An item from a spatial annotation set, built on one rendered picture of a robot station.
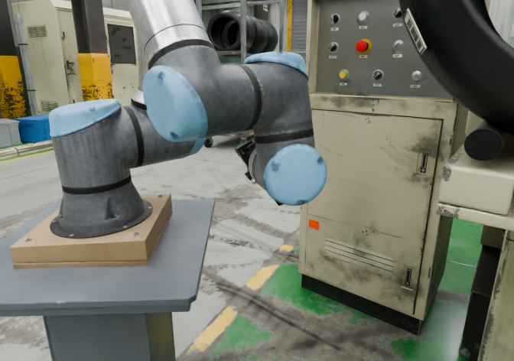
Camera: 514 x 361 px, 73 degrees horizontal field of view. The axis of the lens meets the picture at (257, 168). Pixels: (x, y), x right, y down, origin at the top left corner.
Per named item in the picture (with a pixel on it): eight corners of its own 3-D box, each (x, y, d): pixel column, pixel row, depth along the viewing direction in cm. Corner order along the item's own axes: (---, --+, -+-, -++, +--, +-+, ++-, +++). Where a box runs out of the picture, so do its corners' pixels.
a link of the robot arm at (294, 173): (327, 134, 48) (335, 204, 50) (299, 132, 61) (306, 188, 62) (261, 145, 47) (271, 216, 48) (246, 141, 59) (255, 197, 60)
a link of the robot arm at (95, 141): (54, 177, 83) (38, 102, 78) (126, 163, 93) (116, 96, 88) (67, 193, 72) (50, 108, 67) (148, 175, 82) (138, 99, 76)
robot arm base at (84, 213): (40, 233, 77) (30, 191, 74) (88, 200, 95) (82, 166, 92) (123, 235, 75) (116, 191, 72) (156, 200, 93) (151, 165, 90)
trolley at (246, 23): (245, 131, 563) (244, 1, 509) (282, 134, 538) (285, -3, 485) (200, 148, 446) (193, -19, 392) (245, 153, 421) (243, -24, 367)
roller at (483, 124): (514, 125, 73) (489, 129, 76) (510, 104, 73) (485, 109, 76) (505, 159, 47) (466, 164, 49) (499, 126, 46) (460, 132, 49)
